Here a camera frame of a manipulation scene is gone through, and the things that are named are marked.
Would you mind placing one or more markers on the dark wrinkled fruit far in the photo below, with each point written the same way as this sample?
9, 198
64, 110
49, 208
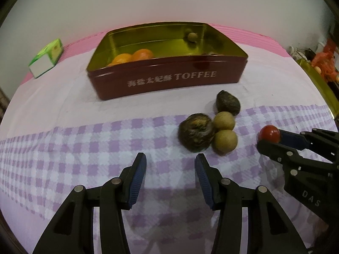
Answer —
226, 102

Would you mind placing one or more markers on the dark wrinkled fruit middle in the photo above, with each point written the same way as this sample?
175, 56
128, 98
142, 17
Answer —
196, 132

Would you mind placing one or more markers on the red cherry tomato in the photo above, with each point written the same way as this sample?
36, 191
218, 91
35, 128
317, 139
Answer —
269, 133

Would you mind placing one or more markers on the large orange mandarin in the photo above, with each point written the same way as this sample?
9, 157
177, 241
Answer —
142, 54

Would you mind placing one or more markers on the tan longan far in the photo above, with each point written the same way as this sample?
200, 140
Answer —
224, 121

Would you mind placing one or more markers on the pink purple checked tablecloth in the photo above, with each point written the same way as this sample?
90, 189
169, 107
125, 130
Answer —
56, 134

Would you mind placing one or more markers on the tan longan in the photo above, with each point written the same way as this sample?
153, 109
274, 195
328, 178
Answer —
225, 141
224, 121

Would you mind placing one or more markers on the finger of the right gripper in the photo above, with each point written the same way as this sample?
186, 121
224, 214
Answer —
316, 140
278, 152

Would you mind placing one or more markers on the dark wrinkled fruit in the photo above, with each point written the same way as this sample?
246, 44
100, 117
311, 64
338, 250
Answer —
226, 102
196, 132

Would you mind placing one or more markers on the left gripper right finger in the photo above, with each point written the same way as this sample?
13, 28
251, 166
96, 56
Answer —
269, 228

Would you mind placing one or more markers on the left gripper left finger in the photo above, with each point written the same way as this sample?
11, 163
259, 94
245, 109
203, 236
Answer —
71, 228

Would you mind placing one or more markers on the tan longan near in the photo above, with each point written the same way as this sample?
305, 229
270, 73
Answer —
225, 141

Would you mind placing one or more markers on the red toffee tin box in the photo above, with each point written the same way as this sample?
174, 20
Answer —
177, 63

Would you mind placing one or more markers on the orange plastic bag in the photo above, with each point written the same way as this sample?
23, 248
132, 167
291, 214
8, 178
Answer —
323, 62

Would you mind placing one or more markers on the green white tissue pack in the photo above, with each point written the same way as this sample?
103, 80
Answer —
47, 58

